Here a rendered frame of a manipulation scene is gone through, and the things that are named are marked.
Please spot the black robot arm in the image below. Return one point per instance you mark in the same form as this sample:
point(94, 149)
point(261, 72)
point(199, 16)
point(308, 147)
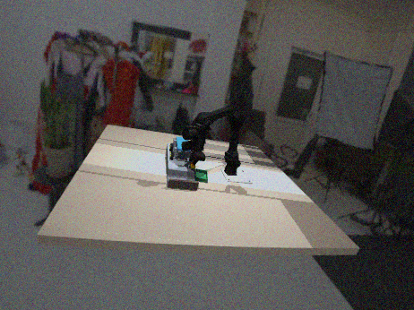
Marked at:
point(205, 119)

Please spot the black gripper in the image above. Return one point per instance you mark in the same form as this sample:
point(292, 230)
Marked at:
point(198, 148)

